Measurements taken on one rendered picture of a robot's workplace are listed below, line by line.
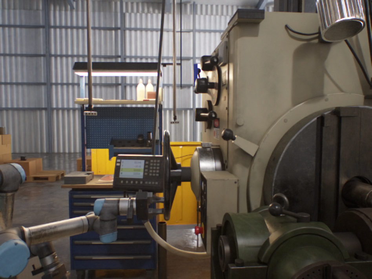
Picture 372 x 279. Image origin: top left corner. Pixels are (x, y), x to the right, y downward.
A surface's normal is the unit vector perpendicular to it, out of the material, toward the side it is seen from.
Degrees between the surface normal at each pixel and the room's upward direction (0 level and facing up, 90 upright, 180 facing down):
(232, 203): 90
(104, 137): 90
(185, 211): 90
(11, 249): 86
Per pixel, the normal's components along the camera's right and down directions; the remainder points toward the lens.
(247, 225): 0.04, -0.85
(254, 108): 0.09, 0.07
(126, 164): -0.16, -0.27
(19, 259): 0.76, -0.03
